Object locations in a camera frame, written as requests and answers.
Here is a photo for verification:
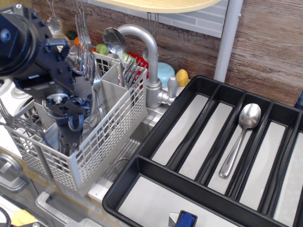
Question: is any yellow toy corn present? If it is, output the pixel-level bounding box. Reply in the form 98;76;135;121
175;69;189;87

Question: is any grey plastic cutlery basket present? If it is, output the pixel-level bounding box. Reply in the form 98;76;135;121
8;54;147;196

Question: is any light wooden shelf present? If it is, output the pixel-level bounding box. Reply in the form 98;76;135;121
97;0;220;13

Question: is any steel fork by faucet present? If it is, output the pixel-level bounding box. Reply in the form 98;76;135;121
121;59;146;89

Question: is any orange toy vegetable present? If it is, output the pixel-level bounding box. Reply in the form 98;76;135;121
74;36;81;48

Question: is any steel spoon in tray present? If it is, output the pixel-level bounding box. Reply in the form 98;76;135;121
218;103;261;179

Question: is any grey metal faucet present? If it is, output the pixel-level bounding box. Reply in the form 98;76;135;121
118;24;178;108

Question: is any cream toy bread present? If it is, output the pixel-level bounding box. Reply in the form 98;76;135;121
53;34;71;46

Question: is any green toy vegetable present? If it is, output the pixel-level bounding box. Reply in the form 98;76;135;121
95;44;109;55

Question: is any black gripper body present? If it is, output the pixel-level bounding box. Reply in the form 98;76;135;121
44;93;92;151

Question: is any black cutlery tray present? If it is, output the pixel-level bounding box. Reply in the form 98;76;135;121
102;76;303;227

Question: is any hanging slotted skimmer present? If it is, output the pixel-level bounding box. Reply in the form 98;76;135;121
47;0;63;36

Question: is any upright steel spoon at back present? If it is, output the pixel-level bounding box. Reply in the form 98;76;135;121
103;27;127;88

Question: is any grey metal post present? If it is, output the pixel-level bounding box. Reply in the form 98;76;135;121
214;0;244;83

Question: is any yellow object bottom left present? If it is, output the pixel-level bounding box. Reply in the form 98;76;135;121
11;210;36;227

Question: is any steel fork centre compartment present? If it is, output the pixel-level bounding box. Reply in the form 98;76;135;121
93;79;104;121

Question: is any light blue bowl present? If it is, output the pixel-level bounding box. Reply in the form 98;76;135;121
158;62;175;83

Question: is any grey stove knob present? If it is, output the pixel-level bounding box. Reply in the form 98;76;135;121
11;87;29;99

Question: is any steel sink basin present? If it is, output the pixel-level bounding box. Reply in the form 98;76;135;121
88;106;166;201

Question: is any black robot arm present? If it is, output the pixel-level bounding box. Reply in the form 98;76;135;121
0;3;93;150

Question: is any red toy item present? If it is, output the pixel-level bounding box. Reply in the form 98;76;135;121
127;52;149;70

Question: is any steel fork front left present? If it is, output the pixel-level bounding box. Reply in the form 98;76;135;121
0;100;49;145

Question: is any hanging wire utensil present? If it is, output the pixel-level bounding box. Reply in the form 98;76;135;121
147;12;159;40

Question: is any tall upright steel fork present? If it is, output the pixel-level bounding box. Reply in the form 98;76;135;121
75;0;95;84

